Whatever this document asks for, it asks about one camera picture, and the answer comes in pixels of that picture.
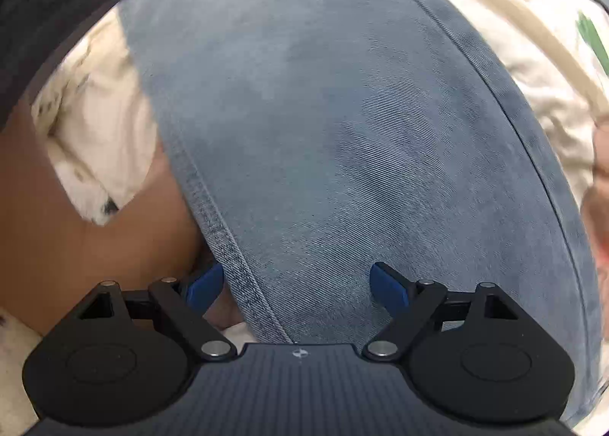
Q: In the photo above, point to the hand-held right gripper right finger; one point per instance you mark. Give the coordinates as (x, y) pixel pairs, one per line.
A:
(390, 291)

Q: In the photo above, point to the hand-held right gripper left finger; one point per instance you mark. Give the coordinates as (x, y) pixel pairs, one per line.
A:
(204, 286)

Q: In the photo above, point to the light blue jeans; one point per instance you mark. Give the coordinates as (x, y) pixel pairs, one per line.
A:
(333, 131)

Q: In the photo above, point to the person's leg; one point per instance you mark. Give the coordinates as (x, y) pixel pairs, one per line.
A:
(71, 250)

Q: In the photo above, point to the person's white printed shorts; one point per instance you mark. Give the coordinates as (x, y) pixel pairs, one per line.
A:
(104, 131)

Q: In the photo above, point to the cream bear print bed sheet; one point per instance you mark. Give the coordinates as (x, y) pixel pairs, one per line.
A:
(523, 50)

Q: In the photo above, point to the dark grey cloth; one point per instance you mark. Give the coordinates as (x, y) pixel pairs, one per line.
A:
(47, 12)

